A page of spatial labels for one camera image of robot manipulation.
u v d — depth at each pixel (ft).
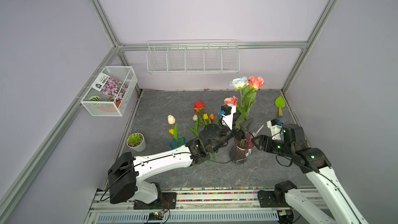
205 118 3.34
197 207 2.38
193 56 3.25
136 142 2.77
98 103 2.36
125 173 1.33
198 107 3.47
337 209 1.34
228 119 1.79
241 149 2.37
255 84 2.20
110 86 2.46
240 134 1.84
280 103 3.70
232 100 2.15
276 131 2.14
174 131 2.37
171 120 2.28
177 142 2.43
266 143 2.03
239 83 2.18
